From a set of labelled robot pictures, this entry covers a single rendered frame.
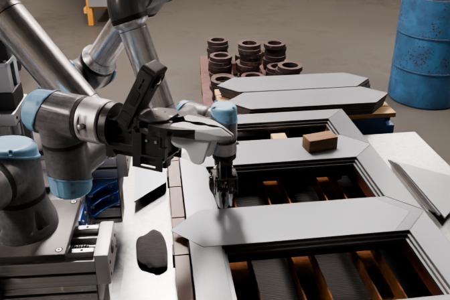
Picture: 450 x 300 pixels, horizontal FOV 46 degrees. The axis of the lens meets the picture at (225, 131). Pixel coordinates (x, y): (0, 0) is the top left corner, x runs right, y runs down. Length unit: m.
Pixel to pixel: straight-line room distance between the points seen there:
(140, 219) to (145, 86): 1.18
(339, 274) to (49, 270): 1.00
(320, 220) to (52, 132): 0.97
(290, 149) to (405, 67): 2.72
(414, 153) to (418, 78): 2.33
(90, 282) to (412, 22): 3.65
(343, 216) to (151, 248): 0.62
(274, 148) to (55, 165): 1.22
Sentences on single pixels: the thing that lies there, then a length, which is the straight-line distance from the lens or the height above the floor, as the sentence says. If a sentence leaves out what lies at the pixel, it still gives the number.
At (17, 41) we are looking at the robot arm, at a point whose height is 1.52.
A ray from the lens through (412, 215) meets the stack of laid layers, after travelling 1.75.
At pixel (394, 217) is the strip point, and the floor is 0.85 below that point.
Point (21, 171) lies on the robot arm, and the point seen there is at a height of 1.22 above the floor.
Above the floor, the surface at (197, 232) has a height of 0.85.
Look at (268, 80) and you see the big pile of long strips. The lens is 2.67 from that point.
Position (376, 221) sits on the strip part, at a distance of 1.69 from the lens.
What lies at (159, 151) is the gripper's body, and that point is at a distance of 0.81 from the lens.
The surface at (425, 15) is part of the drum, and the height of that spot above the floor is 0.78.
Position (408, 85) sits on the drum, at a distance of 4.65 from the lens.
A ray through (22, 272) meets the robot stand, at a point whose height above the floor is 0.96.
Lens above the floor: 1.81
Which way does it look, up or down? 27 degrees down
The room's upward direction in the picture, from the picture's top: straight up
